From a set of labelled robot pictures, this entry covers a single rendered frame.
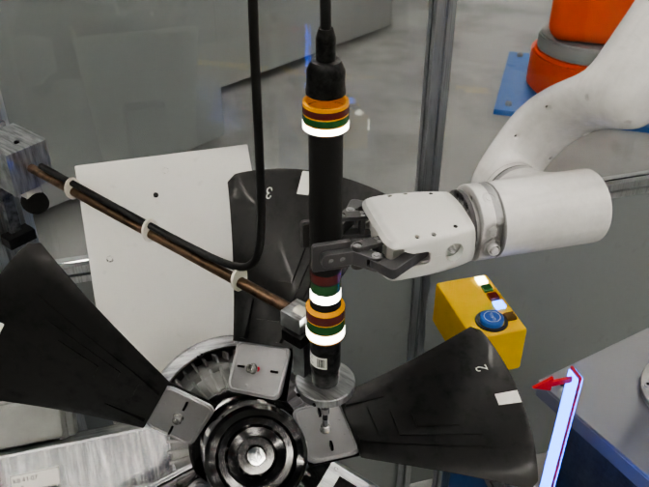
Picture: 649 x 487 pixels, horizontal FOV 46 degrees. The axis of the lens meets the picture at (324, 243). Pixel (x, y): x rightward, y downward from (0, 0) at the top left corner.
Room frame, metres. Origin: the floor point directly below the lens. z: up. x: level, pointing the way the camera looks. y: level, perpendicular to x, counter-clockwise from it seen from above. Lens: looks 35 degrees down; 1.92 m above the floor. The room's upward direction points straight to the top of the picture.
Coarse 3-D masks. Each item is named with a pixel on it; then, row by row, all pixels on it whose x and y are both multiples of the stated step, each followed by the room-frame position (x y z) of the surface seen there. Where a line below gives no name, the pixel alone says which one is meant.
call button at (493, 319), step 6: (480, 312) 1.00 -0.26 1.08; (486, 312) 1.00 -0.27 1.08; (492, 312) 1.00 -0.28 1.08; (498, 312) 1.00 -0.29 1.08; (480, 318) 0.99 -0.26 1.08; (486, 318) 0.98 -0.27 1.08; (492, 318) 0.98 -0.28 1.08; (498, 318) 0.98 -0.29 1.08; (486, 324) 0.97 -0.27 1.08; (492, 324) 0.97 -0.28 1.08; (498, 324) 0.97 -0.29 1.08
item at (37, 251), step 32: (32, 256) 0.69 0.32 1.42; (0, 288) 0.68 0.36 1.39; (32, 288) 0.68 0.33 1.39; (64, 288) 0.67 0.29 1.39; (0, 320) 0.67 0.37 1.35; (32, 320) 0.66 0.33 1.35; (64, 320) 0.66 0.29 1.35; (96, 320) 0.66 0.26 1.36; (0, 352) 0.66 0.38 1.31; (32, 352) 0.66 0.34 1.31; (64, 352) 0.65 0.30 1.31; (96, 352) 0.65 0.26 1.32; (128, 352) 0.65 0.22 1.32; (0, 384) 0.66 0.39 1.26; (32, 384) 0.65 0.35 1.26; (64, 384) 0.65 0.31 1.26; (96, 384) 0.64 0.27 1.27; (128, 384) 0.64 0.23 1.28; (160, 384) 0.63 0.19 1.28; (96, 416) 0.65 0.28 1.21; (128, 416) 0.64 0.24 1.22
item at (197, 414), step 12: (168, 396) 0.64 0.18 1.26; (180, 396) 0.64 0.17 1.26; (192, 396) 0.63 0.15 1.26; (156, 408) 0.64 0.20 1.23; (168, 408) 0.64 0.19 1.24; (180, 408) 0.64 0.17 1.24; (192, 408) 0.63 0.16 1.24; (204, 408) 0.63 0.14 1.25; (156, 420) 0.65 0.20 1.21; (168, 420) 0.64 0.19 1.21; (192, 420) 0.64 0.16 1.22; (204, 420) 0.63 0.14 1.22; (180, 432) 0.64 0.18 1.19; (192, 432) 0.64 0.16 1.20
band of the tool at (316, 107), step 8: (344, 96) 0.66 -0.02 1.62; (304, 104) 0.64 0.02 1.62; (312, 104) 0.67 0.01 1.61; (320, 104) 0.67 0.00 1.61; (328, 104) 0.67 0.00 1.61; (336, 104) 0.67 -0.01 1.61; (344, 104) 0.64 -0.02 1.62; (320, 112) 0.63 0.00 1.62; (328, 112) 0.63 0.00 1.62; (336, 112) 0.63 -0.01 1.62; (336, 120) 0.63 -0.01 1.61; (312, 128) 0.64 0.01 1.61; (336, 128) 0.63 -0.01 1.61; (320, 136) 0.63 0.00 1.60; (328, 136) 0.63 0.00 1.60
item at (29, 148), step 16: (0, 128) 1.08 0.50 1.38; (16, 128) 1.08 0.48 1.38; (0, 144) 1.03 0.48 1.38; (16, 144) 1.03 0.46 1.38; (32, 144) 1.03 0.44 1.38; (0, 160) 1.00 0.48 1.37; (16, 160) 1.00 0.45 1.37; (32, 160) 1.02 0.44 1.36; (48, 160) 1.04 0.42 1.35; (0, 176) 1.01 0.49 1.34; (16, 176) 1.00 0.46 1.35; (32, 176) 1.02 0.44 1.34; (16, 192) 0.99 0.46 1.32
